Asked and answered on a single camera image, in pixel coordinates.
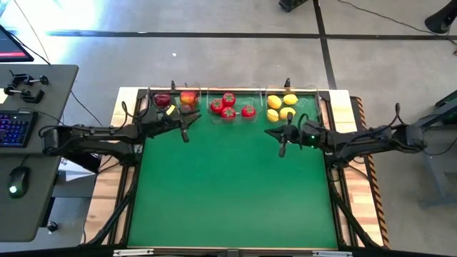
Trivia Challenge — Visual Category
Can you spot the clear plastic bin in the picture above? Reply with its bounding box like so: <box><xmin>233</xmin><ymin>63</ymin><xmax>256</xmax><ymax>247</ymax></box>
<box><xmin>265</xmin><ymin>84</ymin><xmax>328</xmax><ymax>124</ymax></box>
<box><xmin>206</xmin><ymin>89</ymin><xmax>264</xmax><ymax>125</ymax></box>
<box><xmin>149</xmin><ymin>84</ymin><xmax>202</xmax><ymax>123</ymax></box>

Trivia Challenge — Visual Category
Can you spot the black backlit keyboard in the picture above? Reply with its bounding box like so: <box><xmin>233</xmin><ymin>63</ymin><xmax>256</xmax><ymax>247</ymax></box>
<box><xmin>0</xmin><ymin>109</ymin><xmax>39</xmax><ymax>148</ymax></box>

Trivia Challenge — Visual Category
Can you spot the silver metal bracket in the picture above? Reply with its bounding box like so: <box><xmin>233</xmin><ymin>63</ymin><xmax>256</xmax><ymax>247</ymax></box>
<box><xmin>113</xmin><ymin>248</ymin><xmax>154</xmax><ymax>257</ymax></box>
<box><xmin>312</xmin><ymin>250</ymin><xmax>353</xmax><ymax>257</ymax></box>

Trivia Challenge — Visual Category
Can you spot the black floor box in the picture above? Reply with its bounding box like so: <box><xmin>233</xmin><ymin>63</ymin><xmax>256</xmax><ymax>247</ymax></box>
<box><xmin>278</xmin><ymin>0</ymin><xmax>308</xmax><ymax>13</ymax></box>

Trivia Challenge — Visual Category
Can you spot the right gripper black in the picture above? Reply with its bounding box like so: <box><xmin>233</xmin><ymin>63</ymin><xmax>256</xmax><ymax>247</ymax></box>
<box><xmin>263</xmin><ymin>112</ymin><xmax>328</xmax><ymax>158</ymax></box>

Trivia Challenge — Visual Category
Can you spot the red strawberry toy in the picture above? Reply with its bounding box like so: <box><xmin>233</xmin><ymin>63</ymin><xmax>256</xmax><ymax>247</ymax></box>
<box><xmin>221</xmin><ymin>92</ymin><xmax>237</xmax><ymax>108</ymax></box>

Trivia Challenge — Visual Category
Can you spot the black chair base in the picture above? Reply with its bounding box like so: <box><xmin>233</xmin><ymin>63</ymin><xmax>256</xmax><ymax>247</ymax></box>
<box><xmin>423</xmin><ymin>0</ymin><xmax>457</xmax><ymax>35</ymax></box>

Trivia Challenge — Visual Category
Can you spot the black computer mouse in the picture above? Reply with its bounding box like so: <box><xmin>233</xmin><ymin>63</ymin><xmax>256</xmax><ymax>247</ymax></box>
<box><xmin>6</xmin><ymin>166</ymin><xmax>31</xmax><ymax>200</ymax></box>

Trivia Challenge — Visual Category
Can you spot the orange-yellow lemon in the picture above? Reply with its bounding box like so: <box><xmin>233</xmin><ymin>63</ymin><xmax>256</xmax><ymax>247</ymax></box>
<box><xmin>266</xmin><ymin>94</ymin><xmax>283</xmax><ymax>110</ymax></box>
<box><xmin>279</xmin><ymin>106</ymin><xmax>297</xmax><ymax>121</ymax></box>

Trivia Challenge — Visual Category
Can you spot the grey desk top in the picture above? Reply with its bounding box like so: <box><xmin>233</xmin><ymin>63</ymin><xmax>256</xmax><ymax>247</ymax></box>
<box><xmin>0</xmin><ymin>153</ymin><xmax>62</xmax><ymax>243</ymax></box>
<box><xmin>0</xmin><ymin>64</ymin><xmax>79</xmax><ymax>155</ymax></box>

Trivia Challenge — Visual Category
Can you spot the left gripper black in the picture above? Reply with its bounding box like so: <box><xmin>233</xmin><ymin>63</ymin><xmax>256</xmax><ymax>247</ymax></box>
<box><xmin>141</xmin><ymin>106</ymin><xmax>202</xmax><ymax>144</ymax></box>

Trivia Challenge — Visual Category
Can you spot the green table mat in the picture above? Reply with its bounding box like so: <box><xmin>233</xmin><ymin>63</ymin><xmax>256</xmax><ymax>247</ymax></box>
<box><xmin>127</xmin><ymin>93</ymin><xmax>338</xmax><ymax>249</ymax></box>

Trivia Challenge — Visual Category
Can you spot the yellow black hazard strip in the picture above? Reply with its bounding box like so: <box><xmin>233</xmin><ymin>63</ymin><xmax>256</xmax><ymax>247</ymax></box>
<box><xmin>351</xmin><ymin>96</ymin><xmax>390</xmax><ymax>247</ymax></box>

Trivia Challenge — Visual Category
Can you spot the black desk monitor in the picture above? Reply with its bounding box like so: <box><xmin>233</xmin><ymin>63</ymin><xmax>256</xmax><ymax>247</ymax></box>
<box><xmin>0</xmin><ymin>24</ymin><xmax>35</xmax><ymax>64</ymax></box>

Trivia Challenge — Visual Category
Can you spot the red and yellow apple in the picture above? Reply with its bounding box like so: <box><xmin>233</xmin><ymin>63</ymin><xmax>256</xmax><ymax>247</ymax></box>
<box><xmin>179</xmin><ymin>90</ymin><xmax>199</xmax><ymax>106</ymax></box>

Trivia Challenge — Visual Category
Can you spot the black screw clamp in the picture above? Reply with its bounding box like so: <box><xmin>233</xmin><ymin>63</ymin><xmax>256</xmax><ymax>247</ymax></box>
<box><xmin>9</xmin><ymin>70</ymin><xmax>50</xmax><ymax>89</ymax></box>
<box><xmin>3</xmin><ymin>85</ymin><xmax>46</xmax><ymax>104</ymax></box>

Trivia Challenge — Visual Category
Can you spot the black aluminium table frame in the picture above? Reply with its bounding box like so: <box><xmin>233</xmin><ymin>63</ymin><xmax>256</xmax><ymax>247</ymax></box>
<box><xmin>84</xmin><ymin>87</ymin><xmax>383</xmax><ymax>251</ymax></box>

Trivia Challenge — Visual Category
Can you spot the grey metal stand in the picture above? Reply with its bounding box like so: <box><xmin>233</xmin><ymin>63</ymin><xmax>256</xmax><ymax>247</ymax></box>
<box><xmin>392</xmin><ymin>89</ymin><xmax>457</xmax><ymax>207</ymax></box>

